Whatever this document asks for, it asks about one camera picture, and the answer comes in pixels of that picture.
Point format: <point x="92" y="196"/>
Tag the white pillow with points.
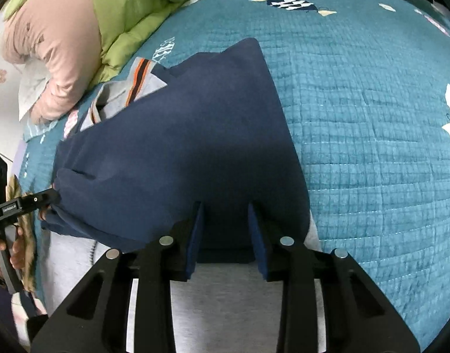
<point x="34" y="79"/>

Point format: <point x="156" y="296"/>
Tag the grey and navy sweatshirt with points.
<point x="209" y="130"/>

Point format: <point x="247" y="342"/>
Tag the teal quilted bedspread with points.
<point x="362" y="85"/>

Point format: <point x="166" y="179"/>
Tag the person's left hand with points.
<point x="18" y="250"/>

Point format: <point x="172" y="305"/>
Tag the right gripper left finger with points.
<point x="126" y="289"/>

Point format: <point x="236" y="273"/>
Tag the pink folded duvet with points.
<point x="64" y="34"/>

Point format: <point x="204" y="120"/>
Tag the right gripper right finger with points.
<point x="329" y="303"/>

